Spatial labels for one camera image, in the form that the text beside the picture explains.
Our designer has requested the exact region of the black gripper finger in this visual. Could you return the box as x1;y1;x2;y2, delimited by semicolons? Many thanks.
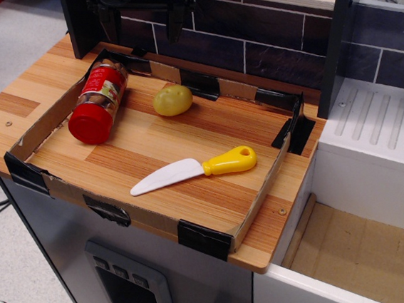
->
98;6;121;43
166;2;186;43

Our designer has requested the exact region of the dark grey vertical post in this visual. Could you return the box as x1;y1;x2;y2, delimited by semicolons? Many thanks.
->
317;0;350;119

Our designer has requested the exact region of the grey toy dishwasher front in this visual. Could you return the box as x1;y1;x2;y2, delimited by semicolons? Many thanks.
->
85;241;173;303

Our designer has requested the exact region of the yellow toy potato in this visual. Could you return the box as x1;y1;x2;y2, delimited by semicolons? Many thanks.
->
152;85;193;117

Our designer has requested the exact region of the yellow-handled white toy knife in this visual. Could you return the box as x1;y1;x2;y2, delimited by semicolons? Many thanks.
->
130;145;257;197

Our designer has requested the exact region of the white toy sink drainboard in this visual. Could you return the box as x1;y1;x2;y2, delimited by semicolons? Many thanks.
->
319;78;404;170

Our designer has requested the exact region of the red-capped basil spice bottle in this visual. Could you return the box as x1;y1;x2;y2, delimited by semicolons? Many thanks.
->
68;58;128;145

